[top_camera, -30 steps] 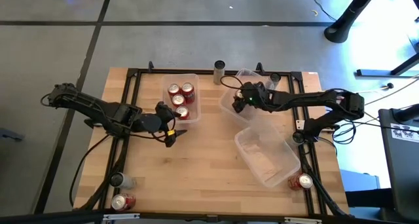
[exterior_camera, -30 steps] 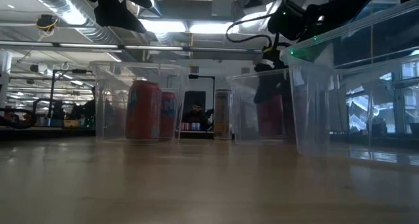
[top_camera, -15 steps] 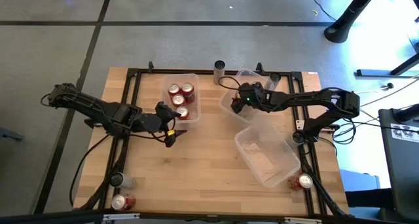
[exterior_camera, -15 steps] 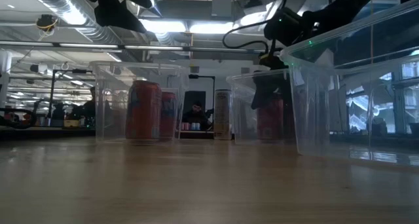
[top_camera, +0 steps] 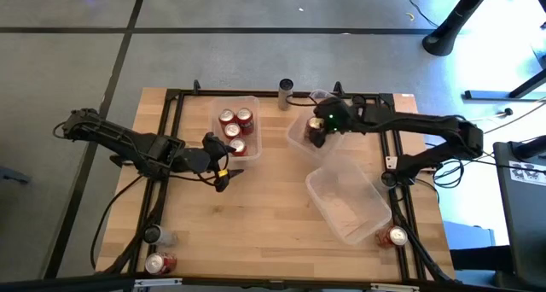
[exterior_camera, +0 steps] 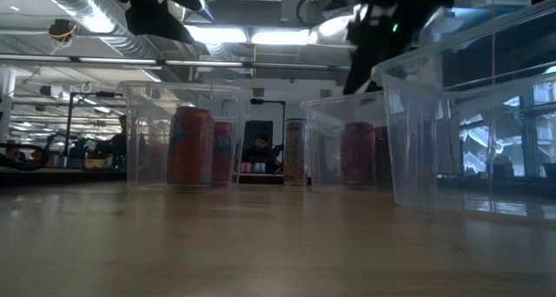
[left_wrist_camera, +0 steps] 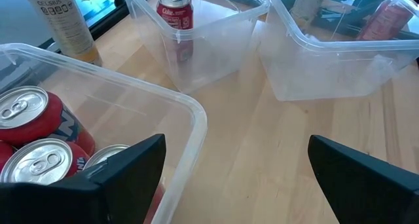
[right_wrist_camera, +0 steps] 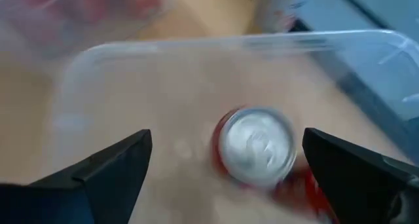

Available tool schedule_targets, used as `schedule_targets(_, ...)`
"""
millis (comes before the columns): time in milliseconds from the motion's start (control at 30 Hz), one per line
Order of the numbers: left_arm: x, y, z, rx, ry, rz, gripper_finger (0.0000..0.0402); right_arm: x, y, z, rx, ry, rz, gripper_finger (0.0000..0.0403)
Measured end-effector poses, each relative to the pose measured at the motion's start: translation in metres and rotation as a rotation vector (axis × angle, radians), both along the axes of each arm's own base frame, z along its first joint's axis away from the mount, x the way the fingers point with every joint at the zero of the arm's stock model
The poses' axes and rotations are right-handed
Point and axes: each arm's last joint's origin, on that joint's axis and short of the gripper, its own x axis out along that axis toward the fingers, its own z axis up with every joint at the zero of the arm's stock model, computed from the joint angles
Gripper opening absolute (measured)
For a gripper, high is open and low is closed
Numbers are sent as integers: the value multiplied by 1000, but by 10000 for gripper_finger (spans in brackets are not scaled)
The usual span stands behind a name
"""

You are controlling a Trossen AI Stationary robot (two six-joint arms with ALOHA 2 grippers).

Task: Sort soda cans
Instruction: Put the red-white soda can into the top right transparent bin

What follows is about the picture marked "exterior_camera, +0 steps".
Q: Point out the red can blue label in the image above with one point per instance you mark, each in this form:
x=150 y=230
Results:
x=223 y=153
x=191 y=149

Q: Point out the small yellow box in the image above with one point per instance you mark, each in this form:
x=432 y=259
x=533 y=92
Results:
x=95 y=163

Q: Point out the black metal table frame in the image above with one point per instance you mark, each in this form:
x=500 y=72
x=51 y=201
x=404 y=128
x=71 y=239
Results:
x=65 y=177

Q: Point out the ceiling light panel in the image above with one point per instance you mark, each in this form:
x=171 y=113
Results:
x=280 y=36
x=217 y=34

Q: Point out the person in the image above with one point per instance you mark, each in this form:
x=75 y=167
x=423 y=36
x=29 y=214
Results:
x=119 y=138
x=260 y=151

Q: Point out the grey ceiling pipe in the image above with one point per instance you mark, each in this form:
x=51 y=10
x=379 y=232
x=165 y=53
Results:
x=217 y=64

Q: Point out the white can black top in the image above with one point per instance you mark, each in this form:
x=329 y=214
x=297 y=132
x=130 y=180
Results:
x=296 y=151

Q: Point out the clear plastic bin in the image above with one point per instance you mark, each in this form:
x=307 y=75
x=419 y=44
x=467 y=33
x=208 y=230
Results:
x=434 y=188
x=326 y=166
x=147 y=166

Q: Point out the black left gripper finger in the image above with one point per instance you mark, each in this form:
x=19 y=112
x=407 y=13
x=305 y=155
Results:
x=156 y=23

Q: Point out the grey ceiling box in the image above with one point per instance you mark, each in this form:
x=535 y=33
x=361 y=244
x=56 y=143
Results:
x=289 y=10

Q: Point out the silver air duct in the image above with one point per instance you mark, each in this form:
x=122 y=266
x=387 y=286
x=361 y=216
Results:
x=206 y=6
x=78 y=1

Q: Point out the red cola can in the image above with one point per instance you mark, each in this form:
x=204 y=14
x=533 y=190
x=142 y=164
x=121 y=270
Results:
x=358 y=153

